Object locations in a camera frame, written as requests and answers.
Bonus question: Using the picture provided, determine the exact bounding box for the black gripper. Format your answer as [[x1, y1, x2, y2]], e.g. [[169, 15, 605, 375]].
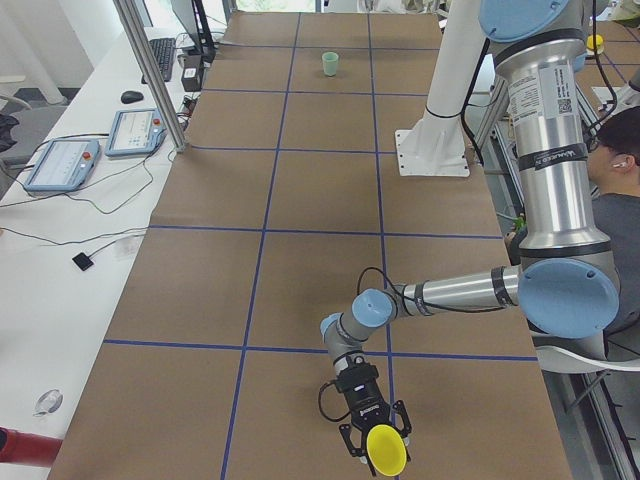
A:
[[336, 364, 413, 475]]

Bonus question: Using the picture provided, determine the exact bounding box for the yellow plastic cup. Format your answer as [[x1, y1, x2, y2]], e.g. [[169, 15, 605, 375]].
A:
[[366, 424, 408, 477]]

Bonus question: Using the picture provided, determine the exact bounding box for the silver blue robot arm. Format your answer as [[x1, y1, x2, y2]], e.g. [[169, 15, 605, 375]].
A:
[[320, 1, 620, 477]]

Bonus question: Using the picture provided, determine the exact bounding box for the green plastic cup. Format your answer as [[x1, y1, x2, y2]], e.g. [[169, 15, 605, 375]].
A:
[[321, 51, 340, 77]]

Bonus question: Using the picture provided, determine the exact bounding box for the white chair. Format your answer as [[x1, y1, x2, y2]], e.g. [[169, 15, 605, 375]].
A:
[[530, 329, 639, 374]]

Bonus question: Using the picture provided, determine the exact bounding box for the clear plastic piece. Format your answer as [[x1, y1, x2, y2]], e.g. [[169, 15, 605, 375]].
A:
[[33, 389, 64, 417]]

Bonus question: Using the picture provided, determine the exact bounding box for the small black square pad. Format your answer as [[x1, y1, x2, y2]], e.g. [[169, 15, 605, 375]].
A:
[[72, 252, 94, 271]]

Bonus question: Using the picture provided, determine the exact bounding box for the red cylinder object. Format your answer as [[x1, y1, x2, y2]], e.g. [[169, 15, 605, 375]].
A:
[[1, 427, 63, 467]]

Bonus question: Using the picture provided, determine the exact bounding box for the seated person in grey shirt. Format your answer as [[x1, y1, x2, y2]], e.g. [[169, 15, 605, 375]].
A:
[[503, 106, 640, 336]]

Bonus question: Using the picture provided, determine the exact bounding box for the far blue teach pendant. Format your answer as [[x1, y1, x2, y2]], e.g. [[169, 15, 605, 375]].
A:
[[105, 109, 166, 157]]

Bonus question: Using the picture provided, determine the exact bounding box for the blue teach pendant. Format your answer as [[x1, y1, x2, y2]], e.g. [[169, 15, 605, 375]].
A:
[[24, 139, 101, 194], [105, 109, 166, 157]]

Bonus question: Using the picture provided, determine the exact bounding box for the black power adapter box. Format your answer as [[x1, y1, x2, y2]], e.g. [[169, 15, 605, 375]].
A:
[[181, 55, 204, 92]]

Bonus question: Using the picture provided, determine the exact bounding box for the near blue teach pendant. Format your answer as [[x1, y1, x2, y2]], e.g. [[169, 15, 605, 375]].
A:
[[24, 139, 101, 194]]

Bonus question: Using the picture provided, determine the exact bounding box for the black computer mouse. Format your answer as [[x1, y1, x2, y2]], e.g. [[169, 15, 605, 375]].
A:
[[120, 90, 144, 105]]

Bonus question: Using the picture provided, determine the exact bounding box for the black keyboard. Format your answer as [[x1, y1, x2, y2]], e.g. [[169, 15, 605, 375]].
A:
[[149, 37, 176, 82]]

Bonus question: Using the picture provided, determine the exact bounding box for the black monitor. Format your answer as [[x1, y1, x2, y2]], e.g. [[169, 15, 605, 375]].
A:
[[170, 0, 217, 63]]

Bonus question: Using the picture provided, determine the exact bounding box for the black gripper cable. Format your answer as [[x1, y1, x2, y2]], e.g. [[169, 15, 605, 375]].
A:
[[318, 380, 354, 424]]

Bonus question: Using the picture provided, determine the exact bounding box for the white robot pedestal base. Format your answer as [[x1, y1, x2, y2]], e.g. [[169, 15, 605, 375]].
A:
[[395, 0, 486, 178]]

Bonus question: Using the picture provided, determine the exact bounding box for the aluminium frame post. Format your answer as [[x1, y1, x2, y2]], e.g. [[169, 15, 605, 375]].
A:
[[113, 0, 187, 153]]

